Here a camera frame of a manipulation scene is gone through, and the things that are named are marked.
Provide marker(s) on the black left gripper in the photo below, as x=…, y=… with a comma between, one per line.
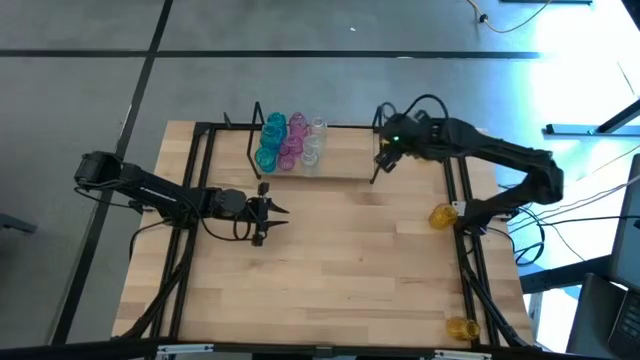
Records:
x=232, y=202

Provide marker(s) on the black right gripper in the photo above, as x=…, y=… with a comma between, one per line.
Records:
x=402, y=135

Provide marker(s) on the small pink twisted vase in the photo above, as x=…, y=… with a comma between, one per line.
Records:
x=286, y=162

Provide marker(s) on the teal glass vase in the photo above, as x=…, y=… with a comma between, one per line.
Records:
x=270, y=136
x=276, y=121
x=265, y=160

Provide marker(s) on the clear ribbed bottle vase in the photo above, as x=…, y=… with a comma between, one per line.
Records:
x=309, y=158

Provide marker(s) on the pink ribbed jar vase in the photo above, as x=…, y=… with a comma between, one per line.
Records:
x=293, y=145

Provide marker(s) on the clear glass vase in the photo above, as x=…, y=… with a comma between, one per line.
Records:
x=313, y=142

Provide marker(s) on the yellow diamond textured vase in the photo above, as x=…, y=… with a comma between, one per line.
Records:
x=442, y=216

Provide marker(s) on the clear ribbed jar vase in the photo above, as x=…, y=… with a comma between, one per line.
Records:
x=318, y=125

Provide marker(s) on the large pink ribbed bottle vase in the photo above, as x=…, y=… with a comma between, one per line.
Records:
x=298, y=123

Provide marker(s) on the yellow ribbed tapered vase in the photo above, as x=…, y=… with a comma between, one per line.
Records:
x=461, y=328

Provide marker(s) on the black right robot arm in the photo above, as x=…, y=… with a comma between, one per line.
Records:
x=500, y=146

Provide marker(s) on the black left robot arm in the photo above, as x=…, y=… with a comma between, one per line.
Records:
x=150, y=192

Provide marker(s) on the white tag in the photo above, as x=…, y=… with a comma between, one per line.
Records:
x=459, y=206

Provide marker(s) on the black floor stand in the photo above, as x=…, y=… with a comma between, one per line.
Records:
x=570, y=129

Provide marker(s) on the black desk leg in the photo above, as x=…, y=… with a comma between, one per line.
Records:
x=560, y=277

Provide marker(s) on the gray computer monitor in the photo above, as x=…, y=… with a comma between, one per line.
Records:
x=627, y=240

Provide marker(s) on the gray chair base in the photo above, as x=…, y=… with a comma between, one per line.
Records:
x=15, y=222

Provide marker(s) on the black keyboard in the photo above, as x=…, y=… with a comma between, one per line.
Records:
x=627, y=325

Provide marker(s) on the wooden shelf black metal frame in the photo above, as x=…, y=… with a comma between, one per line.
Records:
x=345, y=155

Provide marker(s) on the black metal table frame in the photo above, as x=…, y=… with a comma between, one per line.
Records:
x=280, y=352

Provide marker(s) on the silver aluminium bracket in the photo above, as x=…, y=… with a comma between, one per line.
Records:
x=185, y=348
x=462, y=355

